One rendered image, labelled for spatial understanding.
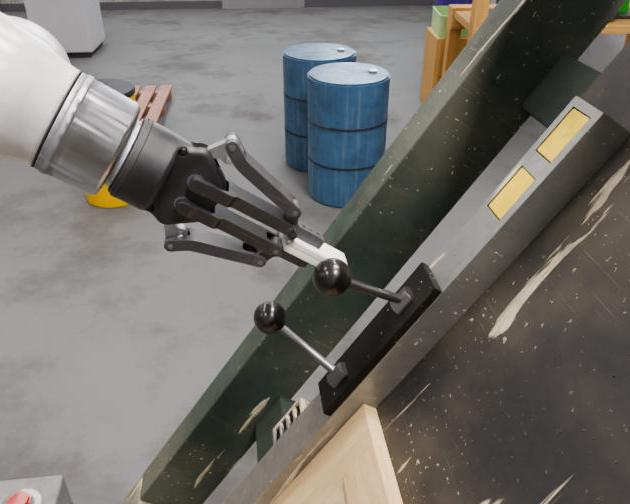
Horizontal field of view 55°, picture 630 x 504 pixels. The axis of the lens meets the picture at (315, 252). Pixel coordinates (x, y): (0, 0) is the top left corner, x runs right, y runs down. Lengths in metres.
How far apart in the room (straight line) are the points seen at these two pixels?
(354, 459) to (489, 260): 0.26
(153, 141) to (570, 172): 0.37
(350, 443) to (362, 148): 3.21
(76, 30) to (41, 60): 7.44
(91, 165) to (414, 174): 0.45
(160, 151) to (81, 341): 2.58
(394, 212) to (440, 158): 0.10
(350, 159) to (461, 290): 3.22
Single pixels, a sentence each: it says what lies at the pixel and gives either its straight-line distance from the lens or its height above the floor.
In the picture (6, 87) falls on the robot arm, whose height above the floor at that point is 1.73.
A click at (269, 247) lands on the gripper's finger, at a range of 0.58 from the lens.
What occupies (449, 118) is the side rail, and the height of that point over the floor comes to 1.60.
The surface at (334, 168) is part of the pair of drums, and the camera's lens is 3.85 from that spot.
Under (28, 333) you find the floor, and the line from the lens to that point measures 3.22.
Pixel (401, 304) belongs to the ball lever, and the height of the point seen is 1.48.
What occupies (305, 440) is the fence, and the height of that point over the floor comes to 1.30.
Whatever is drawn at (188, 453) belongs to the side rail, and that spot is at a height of 1.02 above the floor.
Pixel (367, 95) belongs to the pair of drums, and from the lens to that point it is 3.71.
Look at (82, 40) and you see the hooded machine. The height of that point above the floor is 0.21.
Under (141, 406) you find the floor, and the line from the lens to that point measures 2.67.
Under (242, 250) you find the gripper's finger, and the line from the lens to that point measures 0.58.
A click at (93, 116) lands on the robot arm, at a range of 0.51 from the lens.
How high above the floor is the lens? 1.86
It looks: 32 degrees down
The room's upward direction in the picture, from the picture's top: straight up
